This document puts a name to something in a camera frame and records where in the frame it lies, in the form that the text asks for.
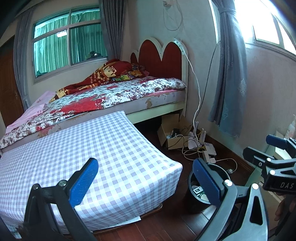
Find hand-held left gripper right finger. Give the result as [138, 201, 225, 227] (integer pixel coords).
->
[193, 158, 276, 241]

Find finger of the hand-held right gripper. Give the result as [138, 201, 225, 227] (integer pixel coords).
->
[266, 135, 296, 151]
[243, 146, 296, 176]

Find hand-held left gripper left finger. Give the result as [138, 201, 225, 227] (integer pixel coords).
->
[23, 158, 100, 241]

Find black trash bin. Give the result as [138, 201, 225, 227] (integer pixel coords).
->
[185, 162, 232, 214]

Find person's right hand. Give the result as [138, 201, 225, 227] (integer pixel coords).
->
[275, 200, 288, 222]

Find white plastic bottle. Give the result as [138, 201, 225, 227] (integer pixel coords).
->
[285, 116, 296, 139]

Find white power strip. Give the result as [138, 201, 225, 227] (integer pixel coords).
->
[202, 142, 218, 163]

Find purple checkered tablecloth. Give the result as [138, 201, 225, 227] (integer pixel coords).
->
[0, 111, 183, 234]

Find white router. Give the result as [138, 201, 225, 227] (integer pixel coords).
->
[194, 120, 207, 144]

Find open cardboard box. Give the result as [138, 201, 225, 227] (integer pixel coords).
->
[157, 113, 199, 149]

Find low wooden table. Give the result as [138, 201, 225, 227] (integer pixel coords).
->
[139, 203, 163, 218]

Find grey patterned curtain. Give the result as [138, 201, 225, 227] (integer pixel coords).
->
[208, 0, 249, 139]

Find bed with floral blanket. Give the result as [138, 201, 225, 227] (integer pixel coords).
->
[0, 89, 189, 154]

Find pink bed sheet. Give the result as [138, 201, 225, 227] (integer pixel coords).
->
[5, 90, 57, 133]

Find bed with floral cover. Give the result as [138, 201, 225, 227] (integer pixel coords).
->
[0, 77, 187, 149]

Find small bright window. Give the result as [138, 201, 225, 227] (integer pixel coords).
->
[233, 0, 296, 56]

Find dark red printed blanket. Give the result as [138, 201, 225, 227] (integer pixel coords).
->
[48, 58, 148, 102]

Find brown wooden door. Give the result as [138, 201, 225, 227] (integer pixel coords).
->
[0, 38, 25, 121]

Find large sliding window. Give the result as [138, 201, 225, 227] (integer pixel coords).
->
[30, 8, 109, 85]

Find red heart-shaped headboard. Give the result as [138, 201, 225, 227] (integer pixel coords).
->
[130, 37, 189, 81]

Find white floor cable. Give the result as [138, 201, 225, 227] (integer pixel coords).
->
[216, 158, 238, 173]

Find tangled floor cables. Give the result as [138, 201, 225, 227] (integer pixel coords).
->
[171, 125, 238, 174]

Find thin black cable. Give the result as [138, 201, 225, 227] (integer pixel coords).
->
[205, 44, 220, 130]

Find long white cable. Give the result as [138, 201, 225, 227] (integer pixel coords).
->
[178, 39, 201, 139]

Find looped white wall cable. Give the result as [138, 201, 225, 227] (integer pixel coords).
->
[162, 0, 185, 32]

